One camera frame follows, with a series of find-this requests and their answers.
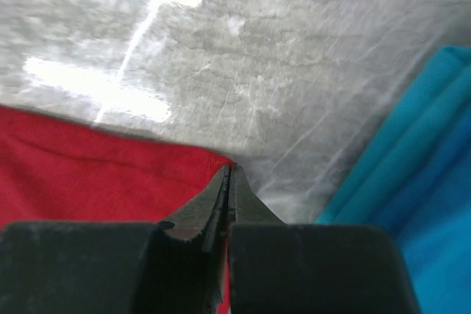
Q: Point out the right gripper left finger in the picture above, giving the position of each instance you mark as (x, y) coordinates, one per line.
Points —
(173, 266)

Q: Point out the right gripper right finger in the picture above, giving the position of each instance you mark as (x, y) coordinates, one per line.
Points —
(306, 268)

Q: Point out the red t shirt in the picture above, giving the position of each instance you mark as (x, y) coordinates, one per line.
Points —
(54, 170)

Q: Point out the folded teal t shirt stack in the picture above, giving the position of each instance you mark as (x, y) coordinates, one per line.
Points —
(413, 179)

